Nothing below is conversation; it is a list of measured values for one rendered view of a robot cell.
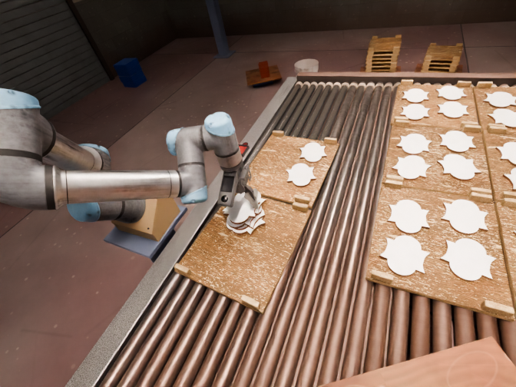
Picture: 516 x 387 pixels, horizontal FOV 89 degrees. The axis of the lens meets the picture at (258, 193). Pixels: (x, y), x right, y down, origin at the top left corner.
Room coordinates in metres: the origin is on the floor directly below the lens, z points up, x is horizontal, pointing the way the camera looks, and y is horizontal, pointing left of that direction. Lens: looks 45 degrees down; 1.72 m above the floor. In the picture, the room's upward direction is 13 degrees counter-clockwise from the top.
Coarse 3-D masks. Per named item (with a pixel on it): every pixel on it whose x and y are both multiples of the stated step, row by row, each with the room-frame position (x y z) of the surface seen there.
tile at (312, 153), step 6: (306, 144) 1.00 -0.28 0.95; (312, 144) 1.00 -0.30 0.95; (318, 144) 0.98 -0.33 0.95; (300, 150) 0.98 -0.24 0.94; (306, 150) 0.96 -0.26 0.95; (312, 150) 0.95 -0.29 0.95; (318, 150) 0.94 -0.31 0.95; (300, 156) 0.93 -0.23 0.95; (306, 156) 0.92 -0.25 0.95; (312, 156) 0.91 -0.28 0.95; (318, 156) 0.90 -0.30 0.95; (324, 156) 0.90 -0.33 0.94; (312, 162) 0.88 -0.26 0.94
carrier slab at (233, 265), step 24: (216, 216) 0.71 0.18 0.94; (288, 216) 0.62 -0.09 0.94; (216, 240) 0.59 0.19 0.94; (240, 240) 0.56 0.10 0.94; (264, 240) 0.54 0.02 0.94; (288, 240) 0.52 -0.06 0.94; (192, 264) 0.51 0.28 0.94; (216, 264) 0.49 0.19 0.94; (240, 264) 0.47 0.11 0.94; (264, 264) 0.45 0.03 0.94; (216, 288) 0.41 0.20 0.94; (240, 288) 0.39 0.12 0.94; (264, 288) 0.37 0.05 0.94
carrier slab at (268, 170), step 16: (272, 144) 1.08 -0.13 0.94; (288, 144) 1.05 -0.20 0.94; (304, 144) 1.02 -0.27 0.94; (320, 144) 1.00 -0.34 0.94; (336, 144) 0.97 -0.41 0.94; (256, 160) 0.99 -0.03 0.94; (272, 160) 0.96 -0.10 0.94; (288, 160) 0.93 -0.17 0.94; (304, 160) 0.91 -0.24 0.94; (320, 160) 0.88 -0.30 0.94; (256, 176) 0.88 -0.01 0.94; (272, 176) 0.86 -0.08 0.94; (288, 176) 0.83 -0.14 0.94; (320, 176) 0.79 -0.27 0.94; (272, 192) 0.76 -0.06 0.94; (288, 192) 0.74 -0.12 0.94; (304, 192) 0.72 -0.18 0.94
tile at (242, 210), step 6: (240, 198) 0.69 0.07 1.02; (234, 204) 0.67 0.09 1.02; (240, 204) 0.66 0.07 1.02; (246, 204) 0.65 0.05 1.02; (258, 204) 0.65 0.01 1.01; (228, 210) 0.64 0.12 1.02; (234, 210) 0.64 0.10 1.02; (240, 210) 0.63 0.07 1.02; (246, 210) 0.62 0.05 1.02; (252, 210) 0.62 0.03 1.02; (234, 216) 0.61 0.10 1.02; (240, 216) 0.60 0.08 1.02; (246, 216) 0.60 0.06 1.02; (252, 216) 0.59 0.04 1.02; (234, 222) 0.58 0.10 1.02; (240, 222) 0.58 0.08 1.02
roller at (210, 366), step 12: (336, 84) 1.57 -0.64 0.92; (324, 108) 1.33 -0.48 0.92; (324, 120) 1.23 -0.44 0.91; (312, 132) 1.14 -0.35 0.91; (228, 312) 0.33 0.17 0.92; (240, 312) 0.33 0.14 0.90; (228, 324) 0.29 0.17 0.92; (216, 336) 0.27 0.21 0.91; (228, 336) 0.26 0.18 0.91; (216, 348) 0.24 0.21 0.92; (204, 360) 0.22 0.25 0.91; (216, 360) 0.21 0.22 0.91; (204, 372) 0.19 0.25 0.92; (204, 384) 0.16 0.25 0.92
